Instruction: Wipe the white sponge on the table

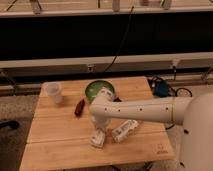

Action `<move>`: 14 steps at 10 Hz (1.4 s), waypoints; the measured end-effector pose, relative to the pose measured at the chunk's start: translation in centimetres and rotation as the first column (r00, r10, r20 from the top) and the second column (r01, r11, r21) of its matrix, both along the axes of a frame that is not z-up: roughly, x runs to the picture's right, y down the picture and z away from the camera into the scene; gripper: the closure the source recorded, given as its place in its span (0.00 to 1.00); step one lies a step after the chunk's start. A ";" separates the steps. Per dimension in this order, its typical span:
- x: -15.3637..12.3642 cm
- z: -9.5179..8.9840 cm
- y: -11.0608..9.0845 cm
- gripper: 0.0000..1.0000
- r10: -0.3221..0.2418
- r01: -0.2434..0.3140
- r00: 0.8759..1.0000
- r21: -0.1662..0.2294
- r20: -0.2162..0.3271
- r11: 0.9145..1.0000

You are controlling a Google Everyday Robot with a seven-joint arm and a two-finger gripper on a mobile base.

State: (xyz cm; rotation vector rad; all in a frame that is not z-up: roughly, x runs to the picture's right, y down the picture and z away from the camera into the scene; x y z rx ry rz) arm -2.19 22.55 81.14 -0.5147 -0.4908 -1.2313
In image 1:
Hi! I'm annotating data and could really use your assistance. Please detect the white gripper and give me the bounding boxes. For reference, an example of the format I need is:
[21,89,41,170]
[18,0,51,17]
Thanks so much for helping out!
[94,117,110,131]

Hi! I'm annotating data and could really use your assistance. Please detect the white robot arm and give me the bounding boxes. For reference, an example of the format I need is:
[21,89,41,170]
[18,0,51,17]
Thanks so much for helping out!
[90,93,213,171]

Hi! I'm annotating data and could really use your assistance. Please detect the white crumpled packet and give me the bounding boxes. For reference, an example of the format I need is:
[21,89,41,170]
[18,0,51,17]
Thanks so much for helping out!
[112,120,139,143]

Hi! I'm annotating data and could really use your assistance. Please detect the green bowl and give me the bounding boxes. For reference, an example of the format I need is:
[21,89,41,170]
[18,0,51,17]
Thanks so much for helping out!
[85,80,115,102]

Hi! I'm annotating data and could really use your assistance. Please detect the wooden table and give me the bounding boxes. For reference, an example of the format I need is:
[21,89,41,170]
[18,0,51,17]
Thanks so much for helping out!
[19,80,174,171]

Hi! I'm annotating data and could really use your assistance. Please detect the clear plastic cup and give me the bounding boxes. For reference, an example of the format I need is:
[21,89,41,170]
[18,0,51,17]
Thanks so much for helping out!
[45,82,62,104]

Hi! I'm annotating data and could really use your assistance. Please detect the blue device with cables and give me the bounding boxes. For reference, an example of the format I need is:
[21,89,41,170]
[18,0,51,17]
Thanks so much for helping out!
[148,76,193,97]

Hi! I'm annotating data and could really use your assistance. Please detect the black hanging cable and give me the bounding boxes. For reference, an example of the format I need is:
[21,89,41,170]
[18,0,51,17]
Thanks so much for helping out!
[103,4,136,73]

